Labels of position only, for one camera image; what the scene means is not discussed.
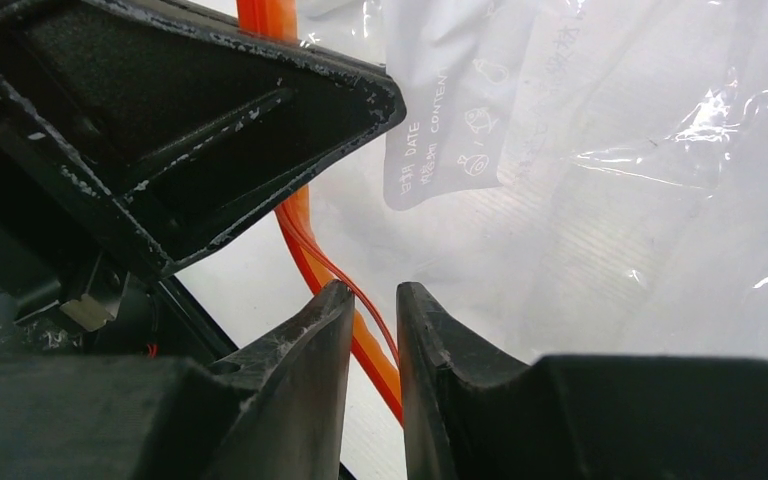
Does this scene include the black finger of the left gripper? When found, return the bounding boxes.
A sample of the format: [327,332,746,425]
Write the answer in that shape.
[0,1,406,278]

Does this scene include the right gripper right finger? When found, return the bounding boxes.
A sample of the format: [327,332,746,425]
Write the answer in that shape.
[396,282,768,479]

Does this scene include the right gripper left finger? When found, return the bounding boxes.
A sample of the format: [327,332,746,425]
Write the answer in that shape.
[0,281,355,479]

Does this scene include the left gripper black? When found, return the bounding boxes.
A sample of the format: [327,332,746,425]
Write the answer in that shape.
[0,195,237,361]

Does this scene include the clear zip bag red zipper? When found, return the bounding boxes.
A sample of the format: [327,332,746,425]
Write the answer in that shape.
[235,0,768,427]

